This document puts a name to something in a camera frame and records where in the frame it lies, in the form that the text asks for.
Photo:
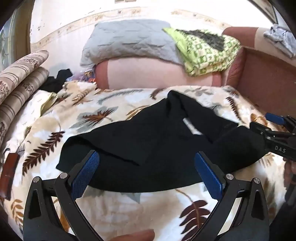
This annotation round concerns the leaf print blanket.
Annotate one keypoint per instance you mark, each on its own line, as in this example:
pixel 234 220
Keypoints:
pixel 92 120

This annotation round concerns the striped beige pillow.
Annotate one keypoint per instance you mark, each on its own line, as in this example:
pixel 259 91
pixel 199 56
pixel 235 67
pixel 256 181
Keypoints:
pixel 23 97
pixel 20 67

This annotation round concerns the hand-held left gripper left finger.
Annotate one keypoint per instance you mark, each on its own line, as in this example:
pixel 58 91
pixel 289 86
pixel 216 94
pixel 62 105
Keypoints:
pixel 85 173

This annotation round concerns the yellow-green cloth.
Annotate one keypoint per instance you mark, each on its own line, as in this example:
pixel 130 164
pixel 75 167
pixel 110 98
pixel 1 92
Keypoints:
pixel 48 102

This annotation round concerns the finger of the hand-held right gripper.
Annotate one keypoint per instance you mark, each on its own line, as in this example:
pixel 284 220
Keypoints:
pixel 275 119
pixel 260 128

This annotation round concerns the grey quilted blanket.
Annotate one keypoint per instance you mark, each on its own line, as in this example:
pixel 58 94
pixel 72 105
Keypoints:
pixel 129 41

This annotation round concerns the person's right hand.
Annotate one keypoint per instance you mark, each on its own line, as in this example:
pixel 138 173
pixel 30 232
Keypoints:
pixel 289 173

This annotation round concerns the black pants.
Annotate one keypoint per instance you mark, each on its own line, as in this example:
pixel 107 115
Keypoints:
pixel 161 143

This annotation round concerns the dark picture frame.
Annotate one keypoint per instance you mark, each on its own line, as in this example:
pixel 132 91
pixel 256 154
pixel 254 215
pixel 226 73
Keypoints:
pixel 274 12

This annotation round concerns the green patterned cloth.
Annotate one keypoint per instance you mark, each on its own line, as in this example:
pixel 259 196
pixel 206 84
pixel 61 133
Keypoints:
pixel 208 58

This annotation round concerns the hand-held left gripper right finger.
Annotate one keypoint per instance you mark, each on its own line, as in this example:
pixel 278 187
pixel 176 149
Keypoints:
pixel 208 176

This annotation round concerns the grey crumpled cloth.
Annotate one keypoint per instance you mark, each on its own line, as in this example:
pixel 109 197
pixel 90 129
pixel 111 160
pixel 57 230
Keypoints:
pixel 279 37

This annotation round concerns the black cloth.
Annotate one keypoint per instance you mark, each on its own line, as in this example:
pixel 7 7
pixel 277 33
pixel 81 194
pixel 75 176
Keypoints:
pixel 56 81

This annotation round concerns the pink and brown sofa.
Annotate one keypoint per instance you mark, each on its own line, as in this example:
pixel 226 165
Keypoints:
pixel 150 74

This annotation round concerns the red-brown wooden piece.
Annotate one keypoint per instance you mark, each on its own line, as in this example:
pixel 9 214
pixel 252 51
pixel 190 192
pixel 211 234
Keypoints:
pixel 9 173

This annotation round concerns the colourful printed cloth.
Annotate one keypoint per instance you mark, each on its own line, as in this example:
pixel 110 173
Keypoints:
pixel 82 75

